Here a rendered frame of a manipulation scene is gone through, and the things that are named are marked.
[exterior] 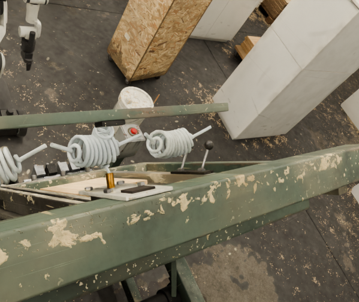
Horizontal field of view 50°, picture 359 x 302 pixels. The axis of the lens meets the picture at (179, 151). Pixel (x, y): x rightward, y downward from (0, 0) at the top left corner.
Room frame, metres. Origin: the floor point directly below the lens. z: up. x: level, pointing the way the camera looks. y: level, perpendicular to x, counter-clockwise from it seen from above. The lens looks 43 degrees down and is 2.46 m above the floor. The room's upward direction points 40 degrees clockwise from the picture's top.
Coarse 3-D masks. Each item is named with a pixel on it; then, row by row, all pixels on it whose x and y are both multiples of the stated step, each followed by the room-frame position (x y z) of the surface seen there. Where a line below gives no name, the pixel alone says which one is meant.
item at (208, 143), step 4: (208, 140) 1.11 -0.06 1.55; (204, 144) 1.10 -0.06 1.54; (208, 144) 1.09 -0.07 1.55; (212, 144) 1.10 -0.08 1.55; (208, 148) 1.09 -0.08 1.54; (212, 148) 1.10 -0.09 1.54; (204, 156) 1.07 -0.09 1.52; (204, 160) 1.06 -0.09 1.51; (204, 164) 1.05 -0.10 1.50; (200, 168) 1.02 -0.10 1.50; (204, 168) 1.03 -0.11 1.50
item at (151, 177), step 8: (120, 176) 1.14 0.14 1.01; (128, 176) 1.13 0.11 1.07; (136, 176) 1.11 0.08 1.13; (144, 176) 1.09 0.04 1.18; (152, 176) 1.07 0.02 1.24; (160, 176) 1.06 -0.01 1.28; (168, 176) 1.04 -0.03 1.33; (176, 176) 1.03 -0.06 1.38; (184, 176) 1.02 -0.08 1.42; (192, 176) 1.00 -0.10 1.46; (200, 176) 0.99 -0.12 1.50
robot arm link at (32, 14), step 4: (28, 0) 1.66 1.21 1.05; (32, 0) 1.68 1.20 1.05; (36, 0) 1.70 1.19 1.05; (40, 0) 1.72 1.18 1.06; (44, 0) 1.74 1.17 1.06; (28, 4) 1.71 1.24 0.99; (32, 4) 1.71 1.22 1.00; (36, 4) 1.73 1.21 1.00; (28, 8) 1.70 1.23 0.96; (32, 8) 1.71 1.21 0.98; (36, 8) 1.73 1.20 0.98; (28, 12) 1.71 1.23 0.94; (32, 12) 1.71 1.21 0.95; (36, 12) 1.73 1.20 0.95; (28, 16) 1.71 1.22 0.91; (32, 16) 1.72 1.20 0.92; (36, 16) 1.74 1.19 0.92
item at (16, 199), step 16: (96, 128) 0.49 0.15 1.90; (112, 128) 0.51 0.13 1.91; (112, 176) 0.47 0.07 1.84; (0, 192) 0.63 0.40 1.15; (16, 192) 0.58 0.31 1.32; (32, 192) 0.60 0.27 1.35; (48, 192) 0.58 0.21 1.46; (80, 192) 0.43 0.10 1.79; (96, 192) 0.42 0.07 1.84; (112, 192) 0.42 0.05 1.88; (144, 192) 0.41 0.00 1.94; (160, 192) 0.44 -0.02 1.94; (16, 208) 0.56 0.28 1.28; (32, 208) 0.52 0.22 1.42; (48, 208) 0.49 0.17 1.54
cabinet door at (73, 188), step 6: (84, 180) 1.07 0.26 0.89; (90, 180) 1.06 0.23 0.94; (96, 180) 1.08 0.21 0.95; (102, 180) 1.07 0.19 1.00; (114, 180) 1.04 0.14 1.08; (126, 180) 1.03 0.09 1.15; (132, 180) 1.03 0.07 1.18; (138, 180) 1.02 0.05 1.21; (144, 180) 1.03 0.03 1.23; (54, 186) 0.93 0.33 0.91; (60, 186) 0.93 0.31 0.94; (66, 186) 0.94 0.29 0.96; (72, 186) 0.94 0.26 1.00; (78, 186) 0.93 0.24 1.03; (84, 186) 0.93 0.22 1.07; (96, 186) 0.92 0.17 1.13; (60, 192) 0.82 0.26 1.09; (66, 192) 0.80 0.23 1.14; (72, 192) 0.80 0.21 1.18; (78, 192) 0.80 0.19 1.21
